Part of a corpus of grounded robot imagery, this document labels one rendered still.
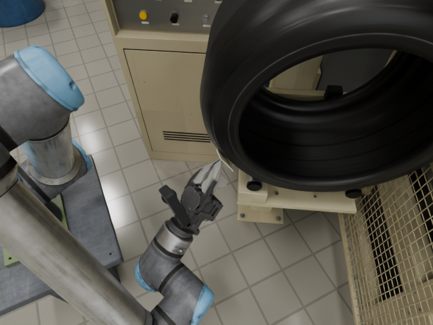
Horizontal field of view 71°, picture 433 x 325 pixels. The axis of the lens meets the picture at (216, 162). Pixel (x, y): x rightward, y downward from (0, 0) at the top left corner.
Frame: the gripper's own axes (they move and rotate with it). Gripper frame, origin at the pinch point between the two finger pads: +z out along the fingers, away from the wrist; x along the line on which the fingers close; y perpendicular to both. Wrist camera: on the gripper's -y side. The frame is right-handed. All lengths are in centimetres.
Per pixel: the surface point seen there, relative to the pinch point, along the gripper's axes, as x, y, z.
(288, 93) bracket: -17.8, 27.1, 28.9
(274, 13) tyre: 14.9, -20.8, 27.5
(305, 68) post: -14.3, 23.2, 37.3
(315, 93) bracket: -13.3, 32.9, 33.9
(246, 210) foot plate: -55, 93, -28
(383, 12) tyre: 26.3, -13.7, 34.1
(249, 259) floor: -32, 90, -45
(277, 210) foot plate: -45, 105, -18
